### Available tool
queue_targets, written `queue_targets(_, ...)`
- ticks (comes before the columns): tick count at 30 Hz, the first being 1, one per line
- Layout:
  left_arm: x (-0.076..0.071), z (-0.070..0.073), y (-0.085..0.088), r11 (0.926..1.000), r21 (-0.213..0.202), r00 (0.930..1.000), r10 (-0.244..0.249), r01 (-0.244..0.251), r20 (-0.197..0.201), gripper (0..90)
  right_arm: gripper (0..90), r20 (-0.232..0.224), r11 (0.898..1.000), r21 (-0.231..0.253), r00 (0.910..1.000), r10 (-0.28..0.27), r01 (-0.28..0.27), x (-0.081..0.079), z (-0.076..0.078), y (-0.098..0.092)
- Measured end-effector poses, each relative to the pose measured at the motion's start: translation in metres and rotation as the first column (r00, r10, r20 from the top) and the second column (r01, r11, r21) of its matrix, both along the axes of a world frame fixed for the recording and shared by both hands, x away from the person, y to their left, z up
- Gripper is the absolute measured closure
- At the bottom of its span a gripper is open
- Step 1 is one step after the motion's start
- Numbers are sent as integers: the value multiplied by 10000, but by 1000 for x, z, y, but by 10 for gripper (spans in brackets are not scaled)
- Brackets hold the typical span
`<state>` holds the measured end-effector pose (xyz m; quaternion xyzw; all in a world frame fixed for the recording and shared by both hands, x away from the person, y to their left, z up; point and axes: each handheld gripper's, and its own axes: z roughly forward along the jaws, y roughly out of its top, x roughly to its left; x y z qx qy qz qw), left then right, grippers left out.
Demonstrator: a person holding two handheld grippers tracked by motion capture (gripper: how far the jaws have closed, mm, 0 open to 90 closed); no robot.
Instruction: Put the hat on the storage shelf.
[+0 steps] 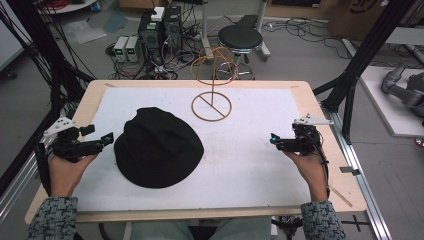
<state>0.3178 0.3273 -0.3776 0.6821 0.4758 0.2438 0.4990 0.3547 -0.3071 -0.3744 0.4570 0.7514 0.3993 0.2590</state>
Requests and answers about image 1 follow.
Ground person's right hand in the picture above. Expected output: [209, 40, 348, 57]
[282, 149, 330, 202]

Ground white box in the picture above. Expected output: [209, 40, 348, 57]
[150, 6, 166, 23]

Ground black computer tower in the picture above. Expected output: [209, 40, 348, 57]
[162, 5, 184, 53]
[137, 11, 164, 64]

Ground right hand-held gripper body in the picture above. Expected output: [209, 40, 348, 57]
[275, 113, 335, 156]

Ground grey power supply unit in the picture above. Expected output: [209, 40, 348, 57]
[113, 36, 129, 63]
[125, 35, 140, 63]

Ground white table mat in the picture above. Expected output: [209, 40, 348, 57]
[72, 86, 312, 212]

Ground white floor board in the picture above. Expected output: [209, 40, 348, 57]
[359, 65, 424, 138]

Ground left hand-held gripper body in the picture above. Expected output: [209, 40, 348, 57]
[42, 116, 105, 164]

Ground aluminium rail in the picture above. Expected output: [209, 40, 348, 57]
[320, 101, 394, 240]
[0, 151, 38, 224]

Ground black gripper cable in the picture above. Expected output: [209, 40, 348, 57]
[308, 131, 332, 200]

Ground cardboard box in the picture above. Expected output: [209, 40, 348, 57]
[326, 0, 424, 42]

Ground tangle of floor cables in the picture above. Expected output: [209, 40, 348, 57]
[105, 43, 201, 81]

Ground black metal frame strut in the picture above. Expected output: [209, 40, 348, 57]
[312, 0, 418, 145]
[0, 0, 96, 198]

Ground black round stool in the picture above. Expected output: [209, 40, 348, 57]
[215, 24, 264, 81]

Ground person's legs in jeans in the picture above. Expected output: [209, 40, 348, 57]
[129, 217, 272, 240]

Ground person's left hand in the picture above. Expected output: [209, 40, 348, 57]
[48, 153, 99, 198]

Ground wooden wire hat stand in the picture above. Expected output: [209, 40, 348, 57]
[190, 46, 240, 122]

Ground black bucket hat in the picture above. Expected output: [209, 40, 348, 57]
[113, 106, 205, 189]

